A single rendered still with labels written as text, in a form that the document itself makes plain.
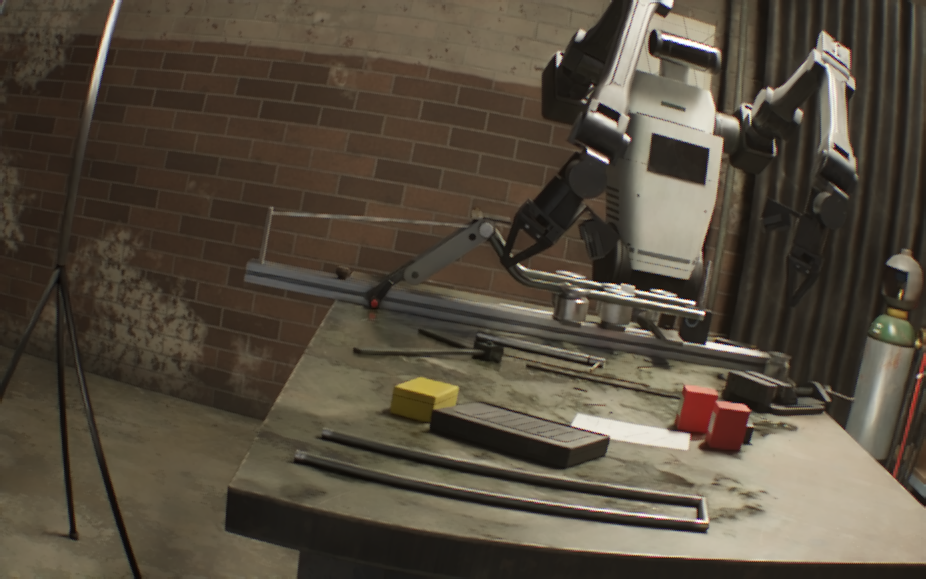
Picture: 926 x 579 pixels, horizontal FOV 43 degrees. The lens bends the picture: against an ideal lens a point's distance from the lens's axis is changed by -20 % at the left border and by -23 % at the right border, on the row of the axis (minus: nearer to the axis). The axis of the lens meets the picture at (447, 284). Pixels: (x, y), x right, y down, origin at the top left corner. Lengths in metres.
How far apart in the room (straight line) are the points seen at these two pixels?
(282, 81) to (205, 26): 0.41
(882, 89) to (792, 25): 0.45
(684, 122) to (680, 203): 0.19
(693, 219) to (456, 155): 2.14
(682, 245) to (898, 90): 2.12
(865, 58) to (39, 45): 3.31
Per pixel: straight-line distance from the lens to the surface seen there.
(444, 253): 2.19
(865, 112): 4.71
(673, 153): 2.82
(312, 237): 4.93
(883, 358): 3.94
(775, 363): 2.21
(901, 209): 4.81
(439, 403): 1.51
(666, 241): 2.84
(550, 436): 1.43
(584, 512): 1.21
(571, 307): 2.13
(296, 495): 1.13
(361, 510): 1.13
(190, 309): 5.03
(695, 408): 1.68
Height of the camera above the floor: 1.20
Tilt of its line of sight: 7 degrees down
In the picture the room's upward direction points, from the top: 11 degrees clockwise
